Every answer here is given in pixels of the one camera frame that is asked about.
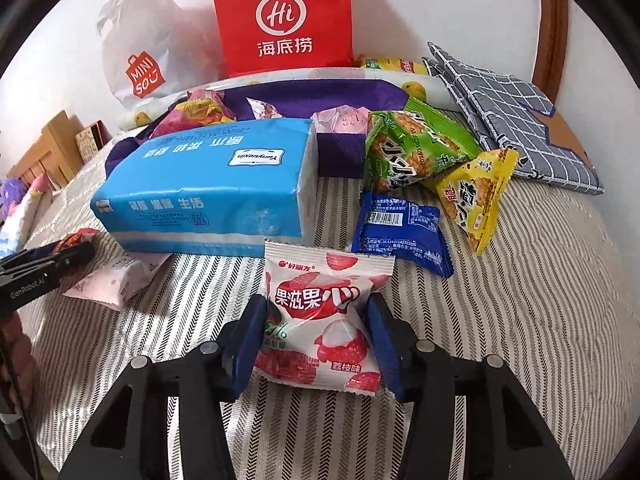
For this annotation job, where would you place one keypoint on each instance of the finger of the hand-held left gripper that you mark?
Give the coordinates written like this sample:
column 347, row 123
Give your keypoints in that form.
column 55, row 259

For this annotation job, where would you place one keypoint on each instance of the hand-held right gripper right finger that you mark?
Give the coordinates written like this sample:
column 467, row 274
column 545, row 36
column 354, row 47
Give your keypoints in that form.
column 387, row 345

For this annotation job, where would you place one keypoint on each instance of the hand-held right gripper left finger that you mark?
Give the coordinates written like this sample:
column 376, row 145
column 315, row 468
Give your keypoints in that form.
column 252, row 345

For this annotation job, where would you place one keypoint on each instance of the red snack packet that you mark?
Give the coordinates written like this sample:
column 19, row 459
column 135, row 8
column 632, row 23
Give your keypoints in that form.
column 80, row 235

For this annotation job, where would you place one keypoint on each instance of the red white lychee candy packet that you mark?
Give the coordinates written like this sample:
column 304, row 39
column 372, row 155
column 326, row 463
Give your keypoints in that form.
column 320, row 310

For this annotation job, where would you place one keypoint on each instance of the purple fabric bag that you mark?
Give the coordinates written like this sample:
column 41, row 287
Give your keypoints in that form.
column 340, row 155

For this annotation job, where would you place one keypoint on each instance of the pink yellow snack bag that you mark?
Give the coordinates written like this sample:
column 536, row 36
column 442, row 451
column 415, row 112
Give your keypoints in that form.
column 200, row 112

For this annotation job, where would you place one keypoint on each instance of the person's left hand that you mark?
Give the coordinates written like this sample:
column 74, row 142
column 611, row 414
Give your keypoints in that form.
column 17, row 350

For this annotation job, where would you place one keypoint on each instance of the purple white plush toy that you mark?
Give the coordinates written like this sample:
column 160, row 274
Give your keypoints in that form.
column 20, row 210

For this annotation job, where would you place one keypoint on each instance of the pink white patterned packet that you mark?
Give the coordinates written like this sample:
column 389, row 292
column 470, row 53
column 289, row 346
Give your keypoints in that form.
column 112, row 282

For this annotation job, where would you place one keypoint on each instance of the blue snack packet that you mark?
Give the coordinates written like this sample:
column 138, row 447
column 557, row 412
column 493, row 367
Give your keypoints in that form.
column 400, row 230

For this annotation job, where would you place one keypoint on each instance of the patterned cardboard box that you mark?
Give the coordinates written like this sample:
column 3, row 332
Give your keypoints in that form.
column 90, row 140

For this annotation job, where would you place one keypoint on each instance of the blue tissue pack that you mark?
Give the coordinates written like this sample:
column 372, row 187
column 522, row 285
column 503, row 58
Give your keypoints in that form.
column 200, row 185

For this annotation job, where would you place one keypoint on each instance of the yellow snack packet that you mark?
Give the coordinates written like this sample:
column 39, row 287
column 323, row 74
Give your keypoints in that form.
column 475, row 195

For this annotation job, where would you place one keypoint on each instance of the green snack packet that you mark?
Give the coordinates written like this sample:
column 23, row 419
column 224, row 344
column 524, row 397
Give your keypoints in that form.
column 400, row 155
column 445, row 122

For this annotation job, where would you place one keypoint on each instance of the white plastic shopping bag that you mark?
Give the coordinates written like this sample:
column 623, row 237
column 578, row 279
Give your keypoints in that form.
column 145, row 50

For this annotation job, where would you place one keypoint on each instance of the pale pink snack packet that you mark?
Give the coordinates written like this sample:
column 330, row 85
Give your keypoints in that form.
column 340, row 119

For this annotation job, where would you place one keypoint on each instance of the small pink chocolate packet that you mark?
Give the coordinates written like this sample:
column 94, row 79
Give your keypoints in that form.
column 262, row 108

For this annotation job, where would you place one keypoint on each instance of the grey checked folded cloth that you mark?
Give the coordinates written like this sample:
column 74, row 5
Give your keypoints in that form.
column 515, row 105

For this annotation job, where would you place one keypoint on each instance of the yellow green snack bag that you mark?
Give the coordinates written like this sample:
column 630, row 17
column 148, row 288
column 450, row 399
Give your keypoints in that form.
column 390, row 64

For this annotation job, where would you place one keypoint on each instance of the red paper bag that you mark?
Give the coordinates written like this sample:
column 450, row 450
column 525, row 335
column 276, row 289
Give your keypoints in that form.
column 285, row 20

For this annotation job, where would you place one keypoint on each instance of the brown wooden door frame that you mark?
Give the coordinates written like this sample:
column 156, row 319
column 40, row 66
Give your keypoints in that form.
column 552, row 35

